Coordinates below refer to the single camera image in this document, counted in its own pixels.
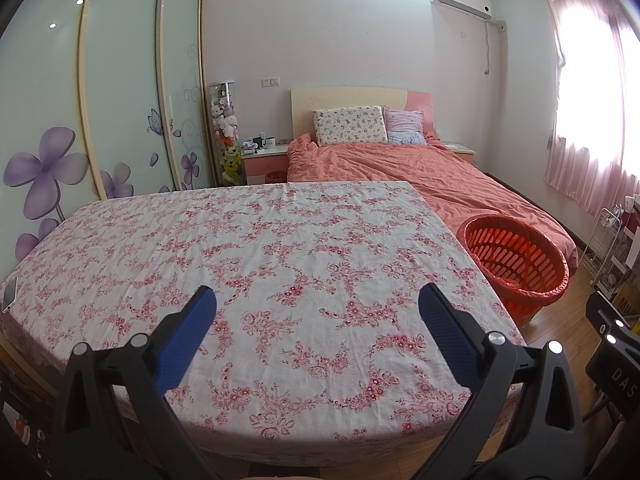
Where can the orange duvet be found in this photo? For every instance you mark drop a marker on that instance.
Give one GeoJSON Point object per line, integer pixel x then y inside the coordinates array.
{"type": "Point", "coordinates": [430, 175]}

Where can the pink floral sheet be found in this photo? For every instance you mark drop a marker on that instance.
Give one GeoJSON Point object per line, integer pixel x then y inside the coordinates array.
{"type": "Point", "coordinates": [275, 270]}

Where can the white wall switch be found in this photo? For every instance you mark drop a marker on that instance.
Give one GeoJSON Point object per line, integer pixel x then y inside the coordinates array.
{"type": "Point", "coordinates": [271, 81]}

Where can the pink white nightstand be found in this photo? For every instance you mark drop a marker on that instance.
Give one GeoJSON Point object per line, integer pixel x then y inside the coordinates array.
{"type": "Point", "coordinates": [264, 162]}

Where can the orange plastic laundry basket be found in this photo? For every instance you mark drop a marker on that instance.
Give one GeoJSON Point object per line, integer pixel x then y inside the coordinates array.
{"type": "Point", "coordinates": [515, 260]}

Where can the pink curtain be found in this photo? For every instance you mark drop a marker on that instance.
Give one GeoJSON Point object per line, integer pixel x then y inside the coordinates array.
{"type": "Point", "coordinates": [590, 110]}

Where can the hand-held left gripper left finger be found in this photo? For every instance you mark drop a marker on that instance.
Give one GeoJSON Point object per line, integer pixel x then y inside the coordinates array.
{"type": "Point", "coordinates": [187, 340]}

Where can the floral print pillow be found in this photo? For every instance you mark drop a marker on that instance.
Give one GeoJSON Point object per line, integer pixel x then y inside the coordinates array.
{"type": "Point", "coordinates": [350, 126]}

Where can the clear tube of plush toys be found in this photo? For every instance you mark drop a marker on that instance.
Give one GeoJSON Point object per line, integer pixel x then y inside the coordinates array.
{"type": "Point", "coordinates": [226, 130]}

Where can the sliding wardrobe with purple flowers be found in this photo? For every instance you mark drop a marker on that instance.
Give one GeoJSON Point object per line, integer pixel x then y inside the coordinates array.
{"type": "Point", "coordinates": [120, 85]}

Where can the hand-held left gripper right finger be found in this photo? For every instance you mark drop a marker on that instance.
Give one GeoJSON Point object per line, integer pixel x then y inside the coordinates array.
{"type": "Point", "coordinates": [447, 340]}

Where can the cream pink headboard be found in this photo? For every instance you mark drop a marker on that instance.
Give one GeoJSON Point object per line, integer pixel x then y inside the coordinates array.
{"type": "Point", "coordinates": [345, 96]}

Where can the white smartphone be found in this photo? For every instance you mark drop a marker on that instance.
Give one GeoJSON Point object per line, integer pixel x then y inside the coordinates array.
{"type": "Point", "coordinates": [10, 295]}

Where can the pale wooden nightstand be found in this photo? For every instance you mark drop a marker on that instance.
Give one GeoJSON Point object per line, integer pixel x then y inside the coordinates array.
{"type": "Point", "coordinates": [460, 148]}

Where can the air conditioner pipe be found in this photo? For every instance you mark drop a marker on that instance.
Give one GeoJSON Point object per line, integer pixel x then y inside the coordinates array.
{"type": "Point", "coordinates": [486, 50]}

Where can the dark mug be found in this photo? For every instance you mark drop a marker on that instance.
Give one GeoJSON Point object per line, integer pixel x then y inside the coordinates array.
{"type": "Point", "coordinates": [258, 142]}

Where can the small red bin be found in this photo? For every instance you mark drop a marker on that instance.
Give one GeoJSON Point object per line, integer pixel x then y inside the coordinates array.
{"type": "Point", "coordinates": [275, 177]}

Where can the pink striped pillow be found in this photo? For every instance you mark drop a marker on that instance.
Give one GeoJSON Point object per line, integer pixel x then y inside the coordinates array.
{"type": "Point", "coordinates": [405, 125]}

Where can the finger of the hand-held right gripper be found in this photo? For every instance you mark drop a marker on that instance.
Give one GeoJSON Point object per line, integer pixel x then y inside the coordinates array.
{"type": "Point", "coordinates": [620, 325]}

